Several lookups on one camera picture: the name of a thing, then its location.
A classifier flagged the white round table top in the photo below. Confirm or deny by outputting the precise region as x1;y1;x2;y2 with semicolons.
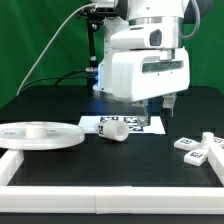
0;121;85;150

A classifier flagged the white marker sheet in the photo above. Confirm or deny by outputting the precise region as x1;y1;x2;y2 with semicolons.
78;115;165;134

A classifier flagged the grey cable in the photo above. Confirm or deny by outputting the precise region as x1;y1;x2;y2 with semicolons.
15;3;96;97

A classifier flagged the black cable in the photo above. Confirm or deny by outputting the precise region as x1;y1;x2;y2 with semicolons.
19;68;93;93

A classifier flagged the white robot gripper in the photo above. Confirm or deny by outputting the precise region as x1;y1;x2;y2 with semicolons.
112;48;190;126

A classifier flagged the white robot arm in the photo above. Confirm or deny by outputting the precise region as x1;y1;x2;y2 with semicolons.
92;0;214;127

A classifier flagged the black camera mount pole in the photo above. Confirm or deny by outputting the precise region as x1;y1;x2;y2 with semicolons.
78;0;116;98

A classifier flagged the white cross-shaped table base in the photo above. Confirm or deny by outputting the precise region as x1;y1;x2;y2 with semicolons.
174;132;224;166

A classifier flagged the white U-shaped frame fence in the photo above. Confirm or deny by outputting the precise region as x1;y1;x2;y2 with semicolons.
0;149;224;215

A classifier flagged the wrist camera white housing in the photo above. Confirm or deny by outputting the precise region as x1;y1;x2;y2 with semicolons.
111;27;163;49

